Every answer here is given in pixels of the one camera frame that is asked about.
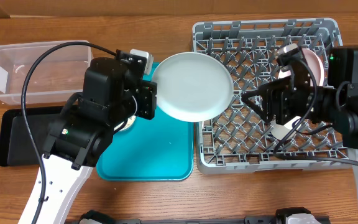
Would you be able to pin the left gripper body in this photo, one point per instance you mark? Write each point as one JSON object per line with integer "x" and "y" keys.
{"x": 143, "y": 100}

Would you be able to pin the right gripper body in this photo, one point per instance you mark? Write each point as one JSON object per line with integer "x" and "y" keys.
{"x": 291, "y": 101}

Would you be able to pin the clear plastic bin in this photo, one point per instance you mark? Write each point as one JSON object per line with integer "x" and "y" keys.
{"x": 55, "y": 79}

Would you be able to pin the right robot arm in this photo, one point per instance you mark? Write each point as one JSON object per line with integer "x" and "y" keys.
{"x": 340, "y": 107}

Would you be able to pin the grey plate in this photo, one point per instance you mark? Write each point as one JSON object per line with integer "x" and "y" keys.
{"x": 193, "y": 87}

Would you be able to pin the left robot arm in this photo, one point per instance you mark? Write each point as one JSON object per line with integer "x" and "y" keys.
{"x": 113, "y": 91}

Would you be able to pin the teal serving tray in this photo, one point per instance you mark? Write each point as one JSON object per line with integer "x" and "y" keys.
{"x": 159, "y": 149}

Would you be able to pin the pink plate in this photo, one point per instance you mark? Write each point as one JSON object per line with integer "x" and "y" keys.
{"x": 313, "y": 62}

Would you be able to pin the grey dishwasher rack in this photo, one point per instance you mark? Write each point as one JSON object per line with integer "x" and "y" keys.
{"x": 237, "y": 140}

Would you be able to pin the grey bowl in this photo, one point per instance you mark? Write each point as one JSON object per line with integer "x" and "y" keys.
{"x": 127, "y": 124}

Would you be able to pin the black waste tray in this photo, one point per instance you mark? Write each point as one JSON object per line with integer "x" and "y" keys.
{"x": 15, "y": 145}

